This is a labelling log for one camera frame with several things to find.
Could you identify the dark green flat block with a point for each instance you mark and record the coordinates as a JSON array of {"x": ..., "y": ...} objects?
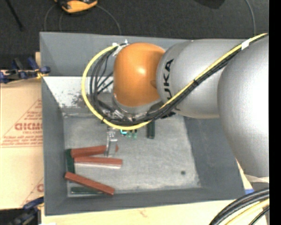
[{"x": 69, "y": 162}]

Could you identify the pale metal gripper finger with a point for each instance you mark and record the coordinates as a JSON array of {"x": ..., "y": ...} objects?
[
  {"x": 115, "y": 146},
  {"x": 108, "y": 146}
]

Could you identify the black cylinder on white bracket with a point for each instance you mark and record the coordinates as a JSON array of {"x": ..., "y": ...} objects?
[{"x": 151, "y": 130}]

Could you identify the red-brown flat block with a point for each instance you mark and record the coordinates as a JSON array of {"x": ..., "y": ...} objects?
[
  {"x": 98, "y": 160},
  {"x": 89, "y": 183},
  {"x": 89, "y": 151}
]

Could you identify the grey metal bin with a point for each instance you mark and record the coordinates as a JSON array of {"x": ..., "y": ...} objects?
[{"x": 154, "y": 163}]

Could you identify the brown cardboard board red print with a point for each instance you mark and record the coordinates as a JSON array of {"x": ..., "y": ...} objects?
[{"x": 18, "y": 135}]

